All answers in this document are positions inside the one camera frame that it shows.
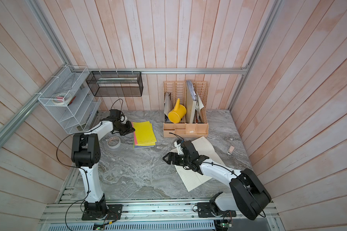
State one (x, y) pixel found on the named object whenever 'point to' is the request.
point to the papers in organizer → (199, 105)
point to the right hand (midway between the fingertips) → (167, 158)
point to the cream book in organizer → (191, 104)
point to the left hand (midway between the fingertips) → (135, 130)
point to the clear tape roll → (113, 142)
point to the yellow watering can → (176, 115)
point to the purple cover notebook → (136, 147)
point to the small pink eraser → (231, 149)
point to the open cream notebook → (193, 179)
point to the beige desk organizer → (173, 90)
